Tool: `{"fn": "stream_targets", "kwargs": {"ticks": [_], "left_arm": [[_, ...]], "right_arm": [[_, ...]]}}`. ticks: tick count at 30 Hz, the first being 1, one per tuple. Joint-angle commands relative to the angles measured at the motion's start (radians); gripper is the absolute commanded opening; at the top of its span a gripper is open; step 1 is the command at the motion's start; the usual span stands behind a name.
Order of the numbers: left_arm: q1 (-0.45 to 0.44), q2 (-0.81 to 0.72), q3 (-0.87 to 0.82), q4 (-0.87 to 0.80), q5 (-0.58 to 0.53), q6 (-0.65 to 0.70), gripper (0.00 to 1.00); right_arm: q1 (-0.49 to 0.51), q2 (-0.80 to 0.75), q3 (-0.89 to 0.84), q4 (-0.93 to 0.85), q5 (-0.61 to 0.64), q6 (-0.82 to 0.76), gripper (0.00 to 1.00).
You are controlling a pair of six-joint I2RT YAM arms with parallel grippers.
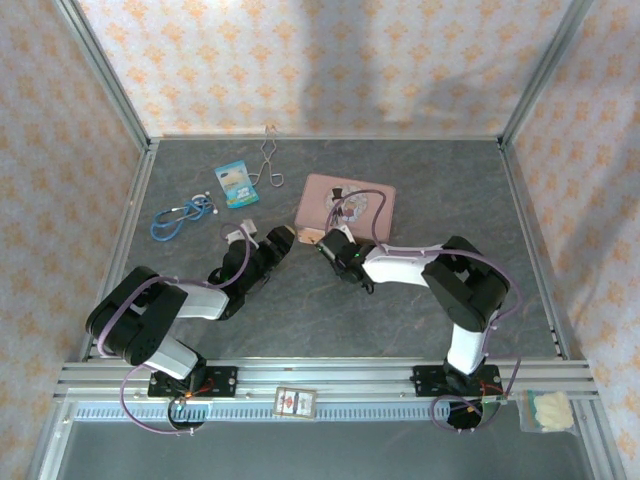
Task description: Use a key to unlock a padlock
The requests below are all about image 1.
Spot pink printed case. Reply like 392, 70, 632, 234
293, 173, 399, 246

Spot blue snack packet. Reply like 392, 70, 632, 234
213, 158, 262, 210

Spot metal wire tongs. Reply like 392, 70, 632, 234
249, 124, 286, 190

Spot blue stethoscope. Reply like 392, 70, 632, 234
150, 192, 221, 243

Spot small framed card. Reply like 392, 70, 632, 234
273, 385, 319, 420

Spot clear bag with white contents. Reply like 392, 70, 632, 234
517, 389, 575, 434

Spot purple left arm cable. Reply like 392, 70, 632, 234
97, 222, 251, 437

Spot wide aluminium base rail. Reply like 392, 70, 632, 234
57, 357, 599, 402

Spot aluminium side rail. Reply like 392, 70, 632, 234
498, 141, 571, 361
77, 142, 161, 362

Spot grey slotted cable duct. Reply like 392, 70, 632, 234
72, 402, 521, 422

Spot aluminium frame post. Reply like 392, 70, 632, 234
52, 0, 154, 151
499, 0, 596, 149

